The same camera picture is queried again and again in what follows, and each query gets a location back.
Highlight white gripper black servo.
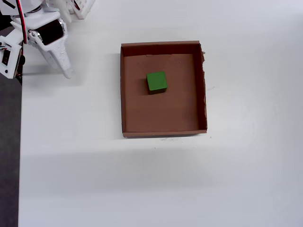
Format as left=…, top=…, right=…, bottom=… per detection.
left=10, top=11, right=76, bottom=80

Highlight green cube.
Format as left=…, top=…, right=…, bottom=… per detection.
left=145, top=71, right=168, bottom=96

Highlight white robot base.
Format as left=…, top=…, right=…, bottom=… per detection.
left=70, top=0, right=96, bottom=20

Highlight brown cardboard box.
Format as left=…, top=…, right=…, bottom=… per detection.
left=120, top=40, right=209, bottom=139

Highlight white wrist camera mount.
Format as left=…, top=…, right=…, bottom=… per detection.
left=0, top=35, right=26, bottom=80

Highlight red black gripper servo wire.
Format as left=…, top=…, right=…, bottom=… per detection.
left=15, top=0, right=31, bottom=45

